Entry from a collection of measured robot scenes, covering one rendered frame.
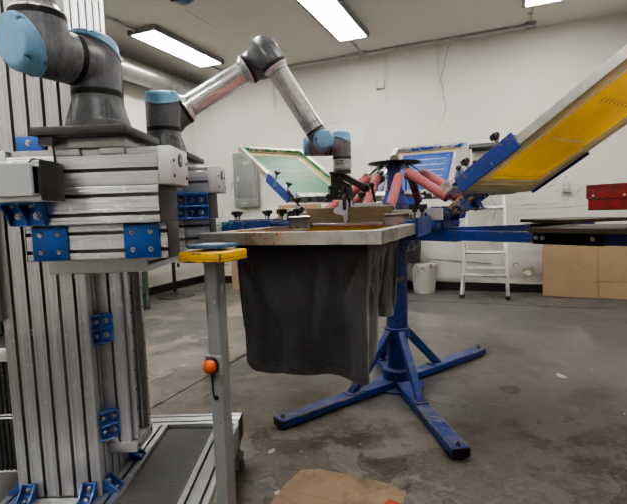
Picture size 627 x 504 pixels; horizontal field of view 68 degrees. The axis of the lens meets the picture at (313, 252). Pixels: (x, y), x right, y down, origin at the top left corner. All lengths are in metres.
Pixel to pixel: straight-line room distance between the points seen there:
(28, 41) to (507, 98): 5.39
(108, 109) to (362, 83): 5.31
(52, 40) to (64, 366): 0.87
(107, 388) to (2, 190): 0.69
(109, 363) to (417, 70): 5.35
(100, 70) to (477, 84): 5.22
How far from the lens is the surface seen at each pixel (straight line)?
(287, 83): 1.76
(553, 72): 6.11
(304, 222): 1.93
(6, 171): 1.18
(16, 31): 1.21
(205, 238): 1.48
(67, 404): 1.59
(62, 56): 1.22
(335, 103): 6.44
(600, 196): 1.88
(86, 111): 1.25
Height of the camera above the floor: 1.05
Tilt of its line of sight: 5 degrees down
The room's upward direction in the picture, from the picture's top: 2 degrees counter-clockwise
